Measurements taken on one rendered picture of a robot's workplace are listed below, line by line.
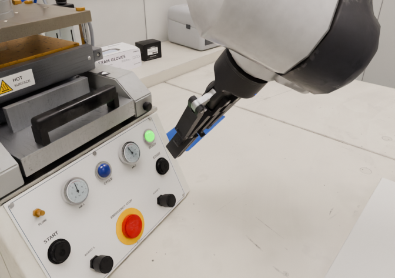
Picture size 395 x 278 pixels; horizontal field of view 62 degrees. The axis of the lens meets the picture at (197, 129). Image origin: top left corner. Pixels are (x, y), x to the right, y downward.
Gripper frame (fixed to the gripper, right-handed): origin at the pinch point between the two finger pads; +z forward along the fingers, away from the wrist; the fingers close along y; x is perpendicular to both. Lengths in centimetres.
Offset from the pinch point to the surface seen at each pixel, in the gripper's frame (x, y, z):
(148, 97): -11.2, -1.2, 1.4
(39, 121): -10.0, 21.2, -2.5
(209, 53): -42, -76, 33
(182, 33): -58, -76, 37
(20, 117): -14.6, 20.8, 3.0
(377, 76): 6, -236, 34
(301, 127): 9.2, -48.0, 6.7
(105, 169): -2.4, 12.8, 4.7
